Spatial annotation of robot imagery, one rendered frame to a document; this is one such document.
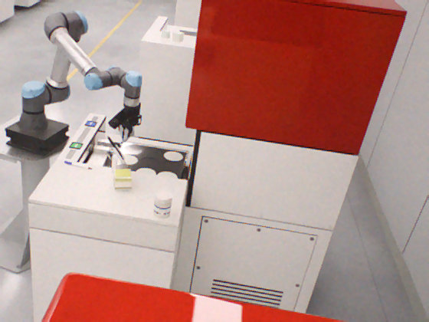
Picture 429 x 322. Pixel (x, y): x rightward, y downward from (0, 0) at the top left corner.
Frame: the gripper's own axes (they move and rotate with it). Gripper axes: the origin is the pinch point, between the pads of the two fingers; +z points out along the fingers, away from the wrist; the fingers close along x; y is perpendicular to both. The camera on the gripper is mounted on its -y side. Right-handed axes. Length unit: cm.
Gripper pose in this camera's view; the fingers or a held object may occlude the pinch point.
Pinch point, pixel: (122, 140)
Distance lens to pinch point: 246.3
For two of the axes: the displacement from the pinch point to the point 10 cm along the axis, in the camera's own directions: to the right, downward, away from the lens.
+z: -1.6, 8.1, 5.7
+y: 6.8, -3.3, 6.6
